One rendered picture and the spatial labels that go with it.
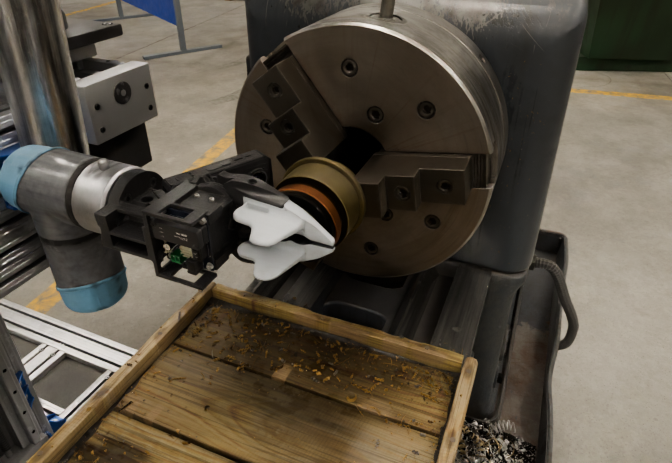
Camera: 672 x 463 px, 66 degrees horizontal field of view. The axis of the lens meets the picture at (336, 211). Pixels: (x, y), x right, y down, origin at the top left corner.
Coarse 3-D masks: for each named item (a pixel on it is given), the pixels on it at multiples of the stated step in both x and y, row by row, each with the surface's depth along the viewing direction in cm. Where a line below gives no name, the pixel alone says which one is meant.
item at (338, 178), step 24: (312, 168) 50; (336, 168) 50; (288, 192) 47; (312, 192) 47; (336, 192) 48; (360, 192) 51; (312, 216) 55; (336, 216) 48; (360, 216) 52; (336, 240) 49
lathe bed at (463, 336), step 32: (256, 288) 74; (288, 288) 78; (320, 288) 74; (352, 288) 79; (384, 288) 79; (416, 288) 74; (448, 288) 78; (480, 288) 74; (352, 320) 77; (384, 320) 73; (416, 320) 72; (448, 320) 69
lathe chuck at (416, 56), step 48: (336, 48) 54; (384, 48) 52; (432, 48) 51; (240, 96) 61; (336, 96) 56; (384, 96) 54; (432, 96) 52; (480, 96) 53; (240, 144) 65; (384, 144) 57; (432, 144) 55; (480, 144) 53; (480, 192) 55; (384, 240) 63; (432, 240) 60
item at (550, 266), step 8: (536, 256) 90; (536, 264) 90; (544, 264) 89; (552, 264) 89; (552, 272) 89; (560, 272) 90; (560, 280) 90; (560, 288) 92; (560, 296) 93; (568, 296) 94; (568, 304) 95; (568, 312) 97; (568, 320) 100; (576, 320) 99; (568, 328) 105; (576, 328) 103; (568, 336) 107; (560, 344) 111; (568, 344) 109
